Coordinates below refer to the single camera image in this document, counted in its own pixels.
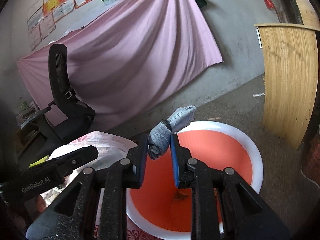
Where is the black office chair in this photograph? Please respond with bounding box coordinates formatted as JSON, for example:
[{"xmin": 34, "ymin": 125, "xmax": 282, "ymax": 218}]
[{"xmin": 21, "ymin": 43, "xmax": 95, "ymax": 146}]

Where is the red hanging ornament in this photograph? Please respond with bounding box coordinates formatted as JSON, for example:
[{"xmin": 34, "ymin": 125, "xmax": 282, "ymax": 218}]
[{"xmin": 264, "ymin": 0, "xmax": 274, "ymax": 10}]

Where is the pink hanging wall sheet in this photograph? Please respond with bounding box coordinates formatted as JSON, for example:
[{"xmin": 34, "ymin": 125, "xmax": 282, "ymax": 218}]
[{"xmin": 17, "ymin": 0, "xmax": 224, "ymax": 132}]

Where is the yellow book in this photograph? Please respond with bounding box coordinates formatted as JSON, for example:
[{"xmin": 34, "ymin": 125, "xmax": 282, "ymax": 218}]
[{"xmin": 29, "ymin": 155, "xmax": 49, "ymax": 168}]

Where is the red white plastic basin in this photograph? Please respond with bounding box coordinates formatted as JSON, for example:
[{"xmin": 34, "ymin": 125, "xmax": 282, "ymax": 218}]
[{"xmin": 127, "ymin": 121, "xmax": 264, "ymax": 239}]

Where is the grey sock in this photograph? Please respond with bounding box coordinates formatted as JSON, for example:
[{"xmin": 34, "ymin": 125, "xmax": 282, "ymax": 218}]
[{"xmin": 148, "ymin": 105, "xmax": 197, "ymax": 160}]

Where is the wall certificates cluster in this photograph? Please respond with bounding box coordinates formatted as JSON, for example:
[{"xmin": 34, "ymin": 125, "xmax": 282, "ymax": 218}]
[{"xmin": 27, "ymin": 0, "xmax": 93, "ymax": 50}]

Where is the pink floral tablecloth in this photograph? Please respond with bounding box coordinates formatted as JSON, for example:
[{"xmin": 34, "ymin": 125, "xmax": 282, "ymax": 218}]
[{"xmin": 41, "ymin": 131, "xmax": 160, "ymax": 239}]

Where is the wooden cabinet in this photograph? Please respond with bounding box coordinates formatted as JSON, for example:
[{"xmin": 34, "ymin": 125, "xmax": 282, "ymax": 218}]
[{"xmin": 256, "ymin": 0, "xmax": 319, "ymax": 148}]

